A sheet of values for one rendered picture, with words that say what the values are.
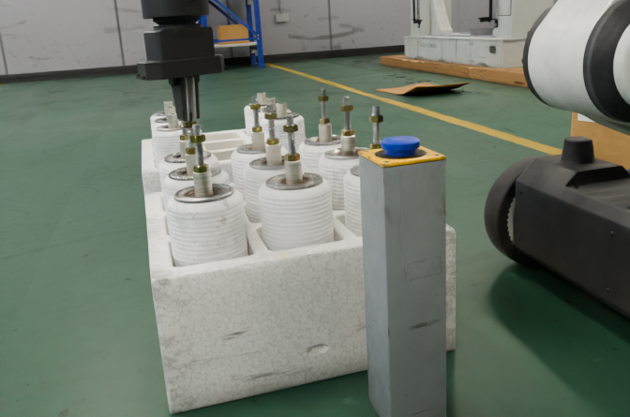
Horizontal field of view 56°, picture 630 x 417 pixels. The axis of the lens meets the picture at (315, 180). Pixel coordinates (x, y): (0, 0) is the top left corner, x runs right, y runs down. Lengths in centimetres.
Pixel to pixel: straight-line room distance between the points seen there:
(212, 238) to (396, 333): 24
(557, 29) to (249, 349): 53
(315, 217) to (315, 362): 19
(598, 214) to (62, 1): 660
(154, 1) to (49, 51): 634
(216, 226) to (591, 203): 52
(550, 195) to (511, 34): 316
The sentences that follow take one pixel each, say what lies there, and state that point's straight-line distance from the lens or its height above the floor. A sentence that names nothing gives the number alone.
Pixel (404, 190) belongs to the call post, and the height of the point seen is 28.
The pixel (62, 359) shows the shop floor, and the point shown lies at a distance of 98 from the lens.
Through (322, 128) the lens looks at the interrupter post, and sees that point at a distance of 102.
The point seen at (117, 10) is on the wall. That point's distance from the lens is 707.
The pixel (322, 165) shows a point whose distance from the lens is 90.
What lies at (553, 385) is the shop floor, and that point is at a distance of 84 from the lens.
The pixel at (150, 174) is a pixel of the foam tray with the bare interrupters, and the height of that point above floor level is 17.
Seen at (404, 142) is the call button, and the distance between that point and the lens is 61.
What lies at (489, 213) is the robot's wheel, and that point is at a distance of 109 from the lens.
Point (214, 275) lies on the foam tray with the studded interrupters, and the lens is 72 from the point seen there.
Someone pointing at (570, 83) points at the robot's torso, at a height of 37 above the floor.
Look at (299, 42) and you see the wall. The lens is 724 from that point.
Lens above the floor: 46
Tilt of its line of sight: 15 degrees down
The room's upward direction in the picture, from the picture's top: 4 degrees counter-clockwise
